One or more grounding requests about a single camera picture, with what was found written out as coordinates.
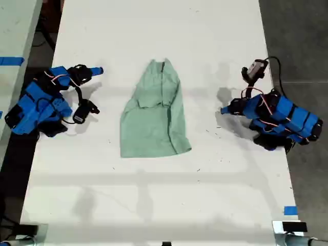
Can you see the grey camera box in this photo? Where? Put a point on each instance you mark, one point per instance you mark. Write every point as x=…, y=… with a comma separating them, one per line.
x=255, y=68

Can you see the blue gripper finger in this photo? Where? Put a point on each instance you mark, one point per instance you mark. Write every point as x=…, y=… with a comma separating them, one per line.
x=96, y=71
x=226, y=110

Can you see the small white box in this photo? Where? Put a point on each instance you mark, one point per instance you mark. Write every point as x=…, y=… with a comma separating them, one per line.
x=277, y=227

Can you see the white side table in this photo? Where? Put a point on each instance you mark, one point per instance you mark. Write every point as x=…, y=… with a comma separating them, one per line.
x=15, y=33

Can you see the black camera box white label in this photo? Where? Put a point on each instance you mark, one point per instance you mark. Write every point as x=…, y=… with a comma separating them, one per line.
x=81, y=112

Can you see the long blue tape strip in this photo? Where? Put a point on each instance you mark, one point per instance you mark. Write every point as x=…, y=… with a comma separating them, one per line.
x=11, y=61

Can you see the flat black device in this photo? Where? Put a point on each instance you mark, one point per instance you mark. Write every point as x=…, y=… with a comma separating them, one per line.
x=294, y=226

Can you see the small black clip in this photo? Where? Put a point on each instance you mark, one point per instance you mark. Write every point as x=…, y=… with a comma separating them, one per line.
x=166, y=244

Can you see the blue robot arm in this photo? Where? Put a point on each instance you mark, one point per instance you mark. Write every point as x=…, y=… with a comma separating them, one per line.
x=38, y=102
x=289, y=112

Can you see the square blue tape piece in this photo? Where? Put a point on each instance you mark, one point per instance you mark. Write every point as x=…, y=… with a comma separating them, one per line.
x=290, y=210

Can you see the pale green T-shirt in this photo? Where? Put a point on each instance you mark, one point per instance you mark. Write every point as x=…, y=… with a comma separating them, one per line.
x=153, y=123

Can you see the black curved camera stalk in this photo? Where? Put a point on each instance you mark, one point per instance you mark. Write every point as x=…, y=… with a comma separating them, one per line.
x=80, y=93

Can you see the short black camera stalk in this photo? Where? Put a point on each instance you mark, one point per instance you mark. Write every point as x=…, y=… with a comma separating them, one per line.
x=251, y=82

